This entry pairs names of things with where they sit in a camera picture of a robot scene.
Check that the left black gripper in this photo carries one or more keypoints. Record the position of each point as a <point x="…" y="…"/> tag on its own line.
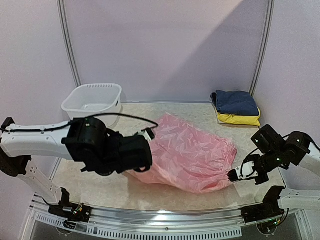
<point x="121" y="171"/>

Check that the pink garment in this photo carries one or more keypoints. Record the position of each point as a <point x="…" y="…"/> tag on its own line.
<point x="188" y="158"/>

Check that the navy blue tank top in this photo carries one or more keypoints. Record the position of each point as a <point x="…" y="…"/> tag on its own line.
<point x="239" y="103"/>

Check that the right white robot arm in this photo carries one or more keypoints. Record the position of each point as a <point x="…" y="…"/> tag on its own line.
<point x="297" y="149"/>

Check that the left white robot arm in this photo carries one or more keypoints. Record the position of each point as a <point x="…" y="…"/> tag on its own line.
<point x="84" y="140"/>

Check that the white plastic laundry basket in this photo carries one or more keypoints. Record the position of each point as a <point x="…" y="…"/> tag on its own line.
<point x="91" y="99"/>

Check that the folded yellow shirt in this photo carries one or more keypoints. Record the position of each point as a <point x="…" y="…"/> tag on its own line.
<point x="233" y="119"/>

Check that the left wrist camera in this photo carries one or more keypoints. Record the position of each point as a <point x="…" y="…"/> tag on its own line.
<point x="147" y="133"/>

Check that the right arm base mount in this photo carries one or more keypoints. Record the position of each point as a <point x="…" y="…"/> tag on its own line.
<point x="269" y="207"/>

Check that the aluminium front rail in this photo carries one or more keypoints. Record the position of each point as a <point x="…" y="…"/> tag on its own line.
<point x="123" y="224"/>

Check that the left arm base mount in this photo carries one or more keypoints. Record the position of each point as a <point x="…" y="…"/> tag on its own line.
<point x="73" y="212"/>

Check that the right aluminium frame post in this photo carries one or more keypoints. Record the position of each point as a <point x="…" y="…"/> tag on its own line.
<point x="263" y="46"/>

